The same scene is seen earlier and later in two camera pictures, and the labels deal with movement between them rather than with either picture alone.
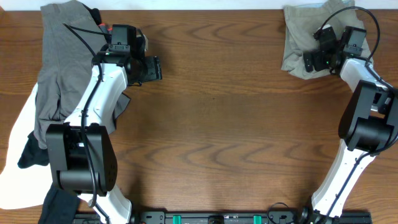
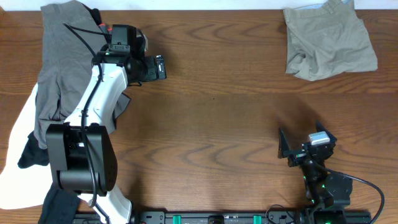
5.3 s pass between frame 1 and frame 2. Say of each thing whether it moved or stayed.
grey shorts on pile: stayed
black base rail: stayed
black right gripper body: moved
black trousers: stayed
